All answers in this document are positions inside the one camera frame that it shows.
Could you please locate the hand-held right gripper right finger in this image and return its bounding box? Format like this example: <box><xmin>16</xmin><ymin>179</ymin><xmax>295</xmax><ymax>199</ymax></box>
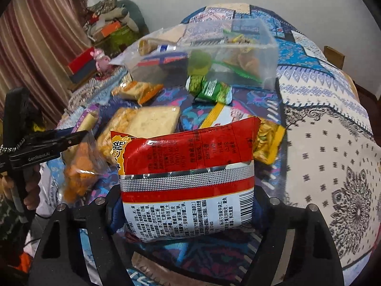
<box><xmin>241</xmin><ymin>186</ymin><xmax>343</xmax><ymax>286</ymax></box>

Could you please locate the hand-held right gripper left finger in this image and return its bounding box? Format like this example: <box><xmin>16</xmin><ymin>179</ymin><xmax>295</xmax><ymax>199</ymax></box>
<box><xmin>27</xmin><ymin>184</ymin><xmax>132</xmax><ymax>286</ymax></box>

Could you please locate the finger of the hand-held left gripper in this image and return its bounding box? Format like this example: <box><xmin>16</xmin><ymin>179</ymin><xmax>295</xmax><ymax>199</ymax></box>
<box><xmin>55</xmin><ymin>129</ymin><xmax>90</xmax><ymax>153</ymax></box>

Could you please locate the clear packet of orange snacks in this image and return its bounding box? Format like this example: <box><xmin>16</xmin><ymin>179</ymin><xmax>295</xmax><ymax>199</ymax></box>
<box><xmin>61</xmin><ymin>131</ymin><xmax>112</xmax><ymax>205</ymax></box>

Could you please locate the red snack bag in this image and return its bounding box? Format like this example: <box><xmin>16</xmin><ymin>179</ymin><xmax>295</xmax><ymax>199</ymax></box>
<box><xmin>110</xmin><ymin>116</ymin><xmax>263</xmax><ymax>244</ymax></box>

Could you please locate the person's left forearm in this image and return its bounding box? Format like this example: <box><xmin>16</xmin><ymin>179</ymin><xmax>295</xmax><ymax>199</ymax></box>
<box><xmin>0</xmin><ymin>196</ymin><xmax>34</xmax><ymax>246</ymax></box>

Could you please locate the person's left hand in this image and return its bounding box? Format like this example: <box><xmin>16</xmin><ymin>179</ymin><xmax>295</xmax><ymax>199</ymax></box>
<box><xmin>0</xmin><ymin>166</ymin><xmax>41</xmax><ymax>213</ymax></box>

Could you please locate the purple snack packet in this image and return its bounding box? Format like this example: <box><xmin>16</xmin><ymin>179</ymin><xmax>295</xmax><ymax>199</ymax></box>
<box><xmin>71</xmin><ymin>104</ymin><xmax>102</xmax><ymax>135</ymax></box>

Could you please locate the tan packet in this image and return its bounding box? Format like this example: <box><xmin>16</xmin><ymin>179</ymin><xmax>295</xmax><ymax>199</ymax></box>
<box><xmin>130</xmin><ymin>251</ymin><xmax>192</xmax><ymax>286</ymax></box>

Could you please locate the yellow snack packet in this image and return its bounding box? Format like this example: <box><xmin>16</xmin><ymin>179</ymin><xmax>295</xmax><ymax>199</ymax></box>
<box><xmin>252</xmin><ymin>118</ymin><xmax>287</xmax><ymax>166</ymax></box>

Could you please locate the wrapped sandwich bread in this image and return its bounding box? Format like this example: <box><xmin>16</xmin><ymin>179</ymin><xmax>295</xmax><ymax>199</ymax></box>
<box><xmin>96</xmin><ymin>105</ymin><xmax>182</xmax><ymax>156</ymax></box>

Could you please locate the red box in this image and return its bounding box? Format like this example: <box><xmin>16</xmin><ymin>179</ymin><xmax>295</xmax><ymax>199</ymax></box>
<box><xmin>67</xmin><ymin>48</ymin><xmax>99</xmax><ymax>76</ymax></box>

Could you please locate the orange snack packet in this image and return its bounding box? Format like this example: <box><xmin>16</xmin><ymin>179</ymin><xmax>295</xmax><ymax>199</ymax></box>
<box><xmin>111</xmin><ymin>80</ymin><xmax>165</xmax><ymax>105</ymax></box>

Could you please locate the pink toy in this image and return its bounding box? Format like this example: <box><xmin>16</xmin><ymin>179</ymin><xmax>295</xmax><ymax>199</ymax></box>
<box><xmin>90</xmin><ymin>48</ymin><xmax>113</xmax><ymax>72</ymax></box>

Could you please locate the patterned blanket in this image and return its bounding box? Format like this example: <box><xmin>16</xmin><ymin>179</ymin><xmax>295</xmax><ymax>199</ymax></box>
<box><xmin>38</xmin><ymin>2</ymin><xmax>377</xmax><ymax>286</ymax></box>

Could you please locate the white packet with yellow edge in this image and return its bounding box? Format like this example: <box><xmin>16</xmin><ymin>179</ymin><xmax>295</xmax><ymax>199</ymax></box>
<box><xmin>201</xmin><ymin>102</ymin><xmax>263</xmax><ymax>129</ymax></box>

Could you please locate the clear plastic bag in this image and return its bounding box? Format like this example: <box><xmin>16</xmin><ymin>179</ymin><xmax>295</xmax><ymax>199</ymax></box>
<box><xmin>108</xmin><ymin>25</ymin><xmax>191</xmax><ymax>87</ymax></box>

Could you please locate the striped curtain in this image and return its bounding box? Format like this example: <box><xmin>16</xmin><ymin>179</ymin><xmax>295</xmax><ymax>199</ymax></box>
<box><xmin>0</xmin><ymin>0</ymin><xmax>90</xmax><ymax>120</ymax></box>

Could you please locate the pile of clothes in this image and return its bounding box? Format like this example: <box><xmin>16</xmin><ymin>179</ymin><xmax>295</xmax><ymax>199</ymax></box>
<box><xmin>83</xmin><ymin>0</ymin><xmax>150</xmax><ymax>58</ymax></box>

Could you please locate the green snack packet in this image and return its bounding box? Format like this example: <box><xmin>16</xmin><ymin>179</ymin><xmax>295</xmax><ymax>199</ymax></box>
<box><xmin>198</xmin><ymin>80</ymin><xmax>233</xmax><ymax>105</ymax></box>

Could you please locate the yellow-green snack packet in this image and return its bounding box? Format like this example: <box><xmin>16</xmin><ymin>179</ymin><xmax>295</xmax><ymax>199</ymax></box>
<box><xmin>186</xmin><ymin>76</ymin><xmax>206</xmax><ymax>96</ymax></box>

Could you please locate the clear plastic container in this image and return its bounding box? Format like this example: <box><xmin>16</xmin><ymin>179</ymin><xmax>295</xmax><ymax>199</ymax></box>
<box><xmin>182</xmin><ymin>17</ymin><xmax>279</xmax><ymax>92</ymax></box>

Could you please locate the wooden bed frame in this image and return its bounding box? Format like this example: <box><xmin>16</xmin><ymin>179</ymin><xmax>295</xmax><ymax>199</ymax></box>
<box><xmin>323</xmin><ymin>45</ymin><xmax>376</xmax><ymax>111</ymax></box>

